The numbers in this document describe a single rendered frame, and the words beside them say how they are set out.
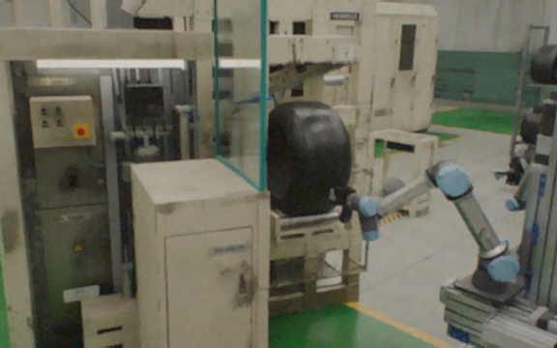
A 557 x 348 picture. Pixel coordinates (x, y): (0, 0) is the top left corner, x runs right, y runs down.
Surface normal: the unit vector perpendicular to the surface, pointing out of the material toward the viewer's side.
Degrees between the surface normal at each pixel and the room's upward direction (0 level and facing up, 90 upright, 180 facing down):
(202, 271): 90
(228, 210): 90
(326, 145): 65
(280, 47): 90
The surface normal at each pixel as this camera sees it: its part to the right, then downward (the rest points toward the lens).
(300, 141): -0.38, -0.15
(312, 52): 0.37, 0.24
